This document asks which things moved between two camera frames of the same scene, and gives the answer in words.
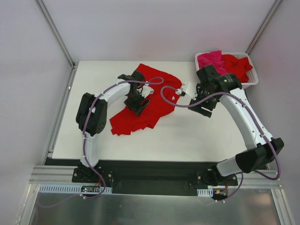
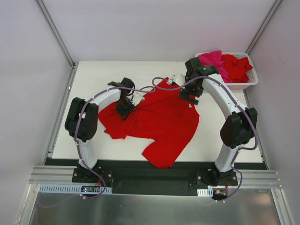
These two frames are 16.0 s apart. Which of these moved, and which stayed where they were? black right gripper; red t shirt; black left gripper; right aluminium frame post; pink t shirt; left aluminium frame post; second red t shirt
Moved: black left gripper; black right gripper; red t shirt
Stayed: left aluminium frame post; second red t shirt; right aluminium frame post; pink t shirt
